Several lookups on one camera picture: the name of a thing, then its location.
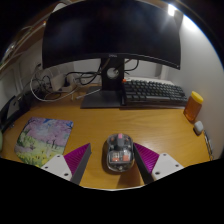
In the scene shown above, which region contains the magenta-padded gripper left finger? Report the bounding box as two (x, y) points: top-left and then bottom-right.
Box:
(40, 143), (92, 186)

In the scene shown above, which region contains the transparent computer mouse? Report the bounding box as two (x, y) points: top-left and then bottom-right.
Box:
(106, 133), (135, 173)

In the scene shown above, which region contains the black desk stand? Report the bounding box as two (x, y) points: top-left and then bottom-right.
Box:
(0, 93), (33, 133)

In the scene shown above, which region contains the white power strip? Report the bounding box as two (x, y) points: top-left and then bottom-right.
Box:
(49, 73), (78, 93)

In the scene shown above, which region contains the white cable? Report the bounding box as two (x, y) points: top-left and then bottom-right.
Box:
(29, 68), (84, 102)

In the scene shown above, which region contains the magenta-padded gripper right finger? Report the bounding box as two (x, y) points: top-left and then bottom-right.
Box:
(132, 142), (185, 185)

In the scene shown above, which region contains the floral print mouse pad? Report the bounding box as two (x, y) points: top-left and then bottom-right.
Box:
(14, 116), (74, 168)

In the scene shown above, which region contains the white light bar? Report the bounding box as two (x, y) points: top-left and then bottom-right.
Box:
(167, 3), (178, 17)

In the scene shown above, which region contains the dark pen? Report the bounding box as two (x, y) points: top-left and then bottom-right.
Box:
(203, 129), (214, 161)

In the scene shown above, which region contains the orange jar with yellow lid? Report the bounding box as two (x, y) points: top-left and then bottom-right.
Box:
(183, 90), (204, 123)

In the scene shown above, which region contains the silver mini computer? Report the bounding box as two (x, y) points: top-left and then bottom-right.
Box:
(6, 96), (22, 118)

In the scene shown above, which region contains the wooden wall shelf unit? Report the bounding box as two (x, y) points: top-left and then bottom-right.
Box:
(0, 0), (68, 73)

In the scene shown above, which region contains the small grey earbud case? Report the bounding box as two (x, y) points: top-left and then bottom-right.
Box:
(193, 120), (205, 136)

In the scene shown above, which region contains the black computer monitor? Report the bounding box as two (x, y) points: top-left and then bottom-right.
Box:
(41, 0), (182, 109)

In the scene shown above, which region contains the dark mechanical keyboard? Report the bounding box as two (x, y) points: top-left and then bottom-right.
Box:
(121, 79), (189, 107)

